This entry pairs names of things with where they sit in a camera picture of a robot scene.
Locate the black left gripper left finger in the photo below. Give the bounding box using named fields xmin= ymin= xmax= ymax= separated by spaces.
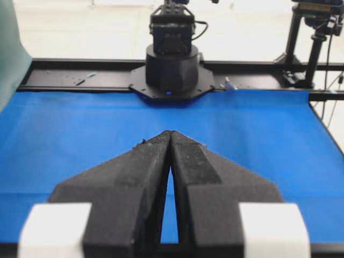
xmin=49 ymin=131 xmax=171 ymax=257

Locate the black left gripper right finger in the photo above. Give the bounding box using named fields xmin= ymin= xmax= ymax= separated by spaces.
xmin=170 ymin=131 xmax=284 ymax=257

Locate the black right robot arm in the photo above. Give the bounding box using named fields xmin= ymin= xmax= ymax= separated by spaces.
xmin=128 ymin=1 xmax=216 ymax=99

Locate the blue table mat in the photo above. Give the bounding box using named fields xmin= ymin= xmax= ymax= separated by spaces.
xmin=1 ymin=90 xmax=343 ymax=243

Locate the green backdrop sheet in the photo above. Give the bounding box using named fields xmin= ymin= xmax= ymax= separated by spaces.
xmin=1 ymin=1 xmax=32 ymax=110

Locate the black aluminium frame rail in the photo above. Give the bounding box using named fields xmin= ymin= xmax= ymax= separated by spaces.
xmin=17 ymin=59 xmax=344 ymax=94

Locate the black camera stand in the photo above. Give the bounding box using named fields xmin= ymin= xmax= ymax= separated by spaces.
xmin=274 ymin=0 xmax=344 ymax=89

